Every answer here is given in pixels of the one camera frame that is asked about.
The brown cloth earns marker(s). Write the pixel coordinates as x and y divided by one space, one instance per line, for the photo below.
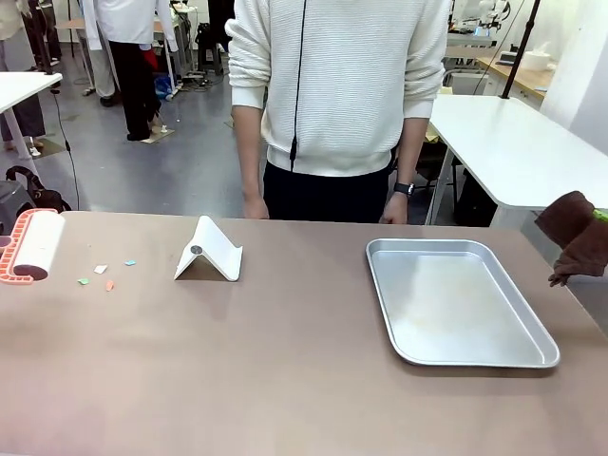
577 242

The person's right forearm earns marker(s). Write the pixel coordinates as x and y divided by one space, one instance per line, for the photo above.
249 152

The person's left forearm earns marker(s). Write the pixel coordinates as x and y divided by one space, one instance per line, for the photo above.
413 147

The person's left hand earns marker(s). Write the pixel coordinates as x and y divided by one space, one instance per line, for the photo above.
394 211

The person's right hand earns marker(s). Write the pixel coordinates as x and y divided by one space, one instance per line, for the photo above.
256 208

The black bag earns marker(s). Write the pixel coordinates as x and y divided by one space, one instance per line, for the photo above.
43 195

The green paper scrap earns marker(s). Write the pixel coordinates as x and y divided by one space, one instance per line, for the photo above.
84 281

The white paper scrap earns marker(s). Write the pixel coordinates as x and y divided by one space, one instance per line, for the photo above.
100 269

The large white table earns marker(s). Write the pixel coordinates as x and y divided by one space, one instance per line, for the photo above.
513 147

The orange paper scrap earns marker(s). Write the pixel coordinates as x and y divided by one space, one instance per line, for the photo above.
109 285

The bystander in beige top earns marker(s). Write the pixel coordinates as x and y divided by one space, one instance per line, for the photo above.
28 119

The blue paper scrap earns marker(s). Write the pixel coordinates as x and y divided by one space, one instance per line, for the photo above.
131 262

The white table with rounded corner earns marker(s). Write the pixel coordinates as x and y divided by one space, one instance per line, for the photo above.
24 88

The wooden workbench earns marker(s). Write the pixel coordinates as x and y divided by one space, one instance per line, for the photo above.
518 76

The white box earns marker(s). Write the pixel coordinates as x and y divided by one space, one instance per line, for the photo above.
537 57

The silver metal tray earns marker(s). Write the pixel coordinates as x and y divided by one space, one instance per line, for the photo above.
456 309

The black tripod pole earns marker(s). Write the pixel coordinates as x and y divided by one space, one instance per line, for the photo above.
520 47

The bystander in blue floral top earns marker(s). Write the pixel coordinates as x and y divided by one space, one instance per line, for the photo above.
102 76

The black wrist watch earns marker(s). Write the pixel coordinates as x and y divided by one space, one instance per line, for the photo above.
404 188

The white folding stand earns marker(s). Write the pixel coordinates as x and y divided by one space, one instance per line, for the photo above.
214 256

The bystander white shirt black trousers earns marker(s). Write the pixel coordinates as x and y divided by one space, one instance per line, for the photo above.
138 71

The blue plastic bag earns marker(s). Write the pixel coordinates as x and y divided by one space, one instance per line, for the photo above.
164 88

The black stool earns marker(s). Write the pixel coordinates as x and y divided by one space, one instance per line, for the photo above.
209 47

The white knit sweater torso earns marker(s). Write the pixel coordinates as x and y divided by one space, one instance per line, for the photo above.
337 81

